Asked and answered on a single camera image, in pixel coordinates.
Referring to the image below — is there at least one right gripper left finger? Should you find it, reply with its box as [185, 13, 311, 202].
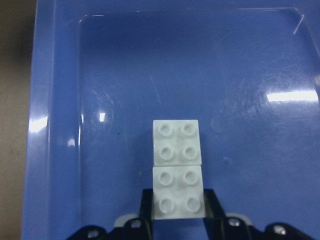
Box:
[68, 188, 153, 240]

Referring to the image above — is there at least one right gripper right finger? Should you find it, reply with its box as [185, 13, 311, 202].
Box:
[203, 188, 313, 240]

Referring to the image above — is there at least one white block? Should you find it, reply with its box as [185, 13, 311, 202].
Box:
[152, 165, 205, 220]
[152, 119, 202, 167]

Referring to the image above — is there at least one blue plastic tray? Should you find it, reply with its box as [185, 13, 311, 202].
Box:
[21, 0, 320, 240]

